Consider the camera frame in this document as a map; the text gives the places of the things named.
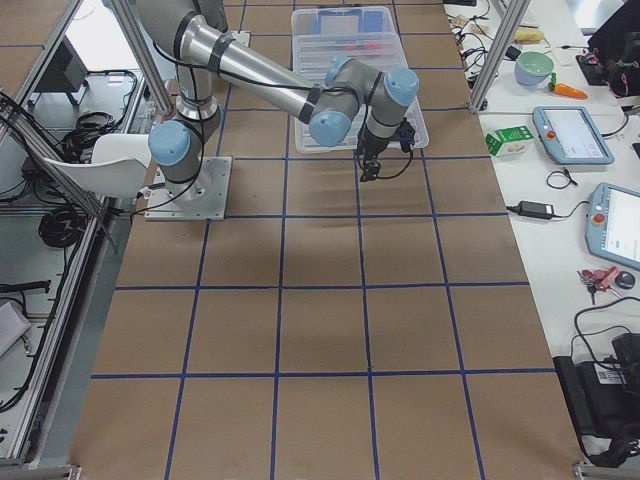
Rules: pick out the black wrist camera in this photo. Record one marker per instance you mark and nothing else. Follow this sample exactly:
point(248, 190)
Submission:
point(405, 135)

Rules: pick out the toy carrot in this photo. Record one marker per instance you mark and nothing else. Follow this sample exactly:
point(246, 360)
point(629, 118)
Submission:
point(565, 90)

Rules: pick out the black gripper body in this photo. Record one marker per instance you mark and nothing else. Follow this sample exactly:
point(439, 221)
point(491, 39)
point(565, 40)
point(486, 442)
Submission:
point(369, 147)

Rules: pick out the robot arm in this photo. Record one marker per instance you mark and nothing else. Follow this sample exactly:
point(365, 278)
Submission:
point(194, 35)

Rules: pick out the white chair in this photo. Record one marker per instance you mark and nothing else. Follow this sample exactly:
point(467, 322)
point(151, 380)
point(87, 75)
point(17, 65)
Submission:
point(118, 166)

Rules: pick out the teach pendant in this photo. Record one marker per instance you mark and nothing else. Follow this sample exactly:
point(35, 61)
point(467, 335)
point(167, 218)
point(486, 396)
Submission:
point(570, 137)
point(612, 226)

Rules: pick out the black power adapter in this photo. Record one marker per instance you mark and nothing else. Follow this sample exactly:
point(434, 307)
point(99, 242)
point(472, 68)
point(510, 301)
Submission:
point(535, 210)

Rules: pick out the aluminium frame post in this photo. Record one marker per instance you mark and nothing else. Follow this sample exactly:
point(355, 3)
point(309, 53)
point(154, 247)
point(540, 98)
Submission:
point(503, 38)

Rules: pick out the red block upper pair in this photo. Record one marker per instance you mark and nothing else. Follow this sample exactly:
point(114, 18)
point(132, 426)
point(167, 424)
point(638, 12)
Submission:
point(361, 47)

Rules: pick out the blue plastic tray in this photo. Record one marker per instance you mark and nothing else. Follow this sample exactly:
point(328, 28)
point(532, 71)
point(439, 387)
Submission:
point(349, 21)

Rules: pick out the teach pendant upper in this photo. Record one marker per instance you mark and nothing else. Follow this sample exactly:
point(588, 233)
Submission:
point(570, 137)

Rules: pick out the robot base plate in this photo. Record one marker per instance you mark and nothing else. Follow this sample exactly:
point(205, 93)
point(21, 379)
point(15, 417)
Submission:
point(205, 199)

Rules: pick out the black device with cables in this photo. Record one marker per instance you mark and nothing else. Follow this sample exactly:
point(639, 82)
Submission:
point(603, 399)

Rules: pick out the clear plastic storage box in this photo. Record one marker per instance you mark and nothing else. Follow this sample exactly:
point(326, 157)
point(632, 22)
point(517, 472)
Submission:
point(302, 19)

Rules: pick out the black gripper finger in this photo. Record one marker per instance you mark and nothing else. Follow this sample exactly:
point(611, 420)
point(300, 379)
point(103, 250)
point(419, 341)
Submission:
point(376, 167)
point(368, 171)

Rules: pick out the teach pendant lower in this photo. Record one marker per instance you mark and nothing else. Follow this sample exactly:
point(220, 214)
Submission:
point(612, 226)

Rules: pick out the green bowl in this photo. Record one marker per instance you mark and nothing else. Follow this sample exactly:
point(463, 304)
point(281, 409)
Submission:
point(531, 68)

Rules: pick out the green white carton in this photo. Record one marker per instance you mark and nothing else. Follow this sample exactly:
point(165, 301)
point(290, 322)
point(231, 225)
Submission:
point(508, 141)

